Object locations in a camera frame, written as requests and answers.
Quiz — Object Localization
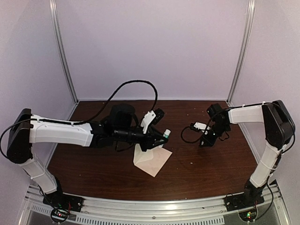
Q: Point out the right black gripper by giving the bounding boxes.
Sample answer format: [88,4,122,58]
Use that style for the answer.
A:
[200,123,230,147]

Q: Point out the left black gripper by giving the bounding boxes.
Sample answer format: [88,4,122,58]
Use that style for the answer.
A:
[114,126,168,152]

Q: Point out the green white glue stick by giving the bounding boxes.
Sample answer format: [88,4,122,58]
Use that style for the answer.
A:
[163,129,171,139]

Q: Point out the beige envelope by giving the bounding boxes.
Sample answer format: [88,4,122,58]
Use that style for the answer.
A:
[133,144,172,177]

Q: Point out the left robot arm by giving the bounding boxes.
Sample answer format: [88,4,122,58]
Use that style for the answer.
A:
[4,104,171,208]

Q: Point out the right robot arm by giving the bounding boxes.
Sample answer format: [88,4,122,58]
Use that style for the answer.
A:
[192,100,296,207]

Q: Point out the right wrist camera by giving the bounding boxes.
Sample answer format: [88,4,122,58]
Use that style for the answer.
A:
[189,122,210,133]

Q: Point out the left black cable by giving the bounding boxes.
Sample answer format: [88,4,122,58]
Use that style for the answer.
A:
[0,80,158,165]

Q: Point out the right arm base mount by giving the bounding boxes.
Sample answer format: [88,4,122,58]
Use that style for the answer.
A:
[223,188,265,211]

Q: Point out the aluminium front rail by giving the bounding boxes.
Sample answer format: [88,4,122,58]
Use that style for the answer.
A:
[23,182,284,225]

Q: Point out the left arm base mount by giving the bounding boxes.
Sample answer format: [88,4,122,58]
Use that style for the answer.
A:
[40,177,83,212]

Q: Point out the right aluminium frame post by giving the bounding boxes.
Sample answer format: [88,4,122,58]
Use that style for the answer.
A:
[226,0,256,105]

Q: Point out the aluminium frame post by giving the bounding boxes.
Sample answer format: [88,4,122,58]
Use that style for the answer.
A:
[226,0,256,105]
[48,0,79,105]

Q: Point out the left aluminium frame post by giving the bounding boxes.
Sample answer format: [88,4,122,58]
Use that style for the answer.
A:
[48,0,79,105]

